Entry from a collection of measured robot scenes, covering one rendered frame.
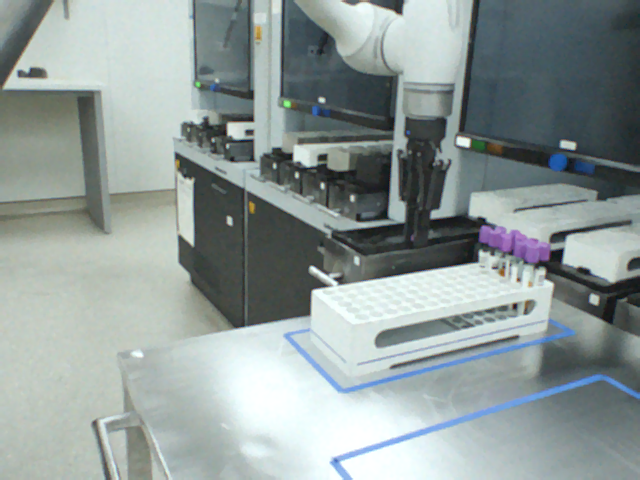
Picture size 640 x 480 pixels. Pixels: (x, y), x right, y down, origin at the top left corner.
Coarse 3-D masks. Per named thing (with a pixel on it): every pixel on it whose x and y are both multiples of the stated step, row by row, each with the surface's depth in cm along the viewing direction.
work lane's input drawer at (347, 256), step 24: (456, 216) 132; (480, 216) 129; (336, 240) 115; (360, 240) 112; (384, 240) 117; (432, 240) 115; (456, 240) 118; (336, 264) 115; (360, 264) 108; (384, 264) 109; (408, 264) 112; (432, 264) 116; (456, 264) 119
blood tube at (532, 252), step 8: (528, 248) 73; (536, 248) 73; (528, 256) 73; (536, 256) 73; (528, 264) 74; (528, 272) 74; (528, 280) 74; (520, 304) 76; (528, 304) 76; (520, 312) 76
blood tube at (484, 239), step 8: (480, 232) 80; (488, 232) 80; (480, 240) 80; (488, 240) 80; (480, 248) 81; (488, 248) 80; (480, 256) 81; (488, 256) 81; (480, 264) 81; (488, 264) 81
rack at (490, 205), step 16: (480, 192) 133; (496, 192) 134; (512, 192) 134; (528, 192) 135; (544, 192) 135; (560, 192) 136; (576, 192) 137; (592, 192) 137; (480, 208) 129; (496, 208) 125; (512, 208) 125; (528, 208) 142; (496, 224) 126
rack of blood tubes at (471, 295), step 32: (352, 288) 73; (384, 288) 73; (416, 288) 73; (448, 288) 73; (480, 288) 74; (512, 288) 76; (544, 288) 75; (320, 320) 69; (352, 320) 64; (384, 320) 64; (416, 320) 67; (448, 320) 77; (480, 320) 74; (512, 320) 74; (352, 352) 64; (384, 352) 66; (416, 352) 68
